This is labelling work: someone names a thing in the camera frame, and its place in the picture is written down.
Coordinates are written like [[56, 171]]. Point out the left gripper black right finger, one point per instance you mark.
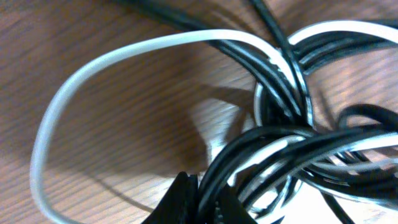
[[228, 209]]

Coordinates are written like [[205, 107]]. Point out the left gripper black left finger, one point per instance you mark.
[[179, 204]]

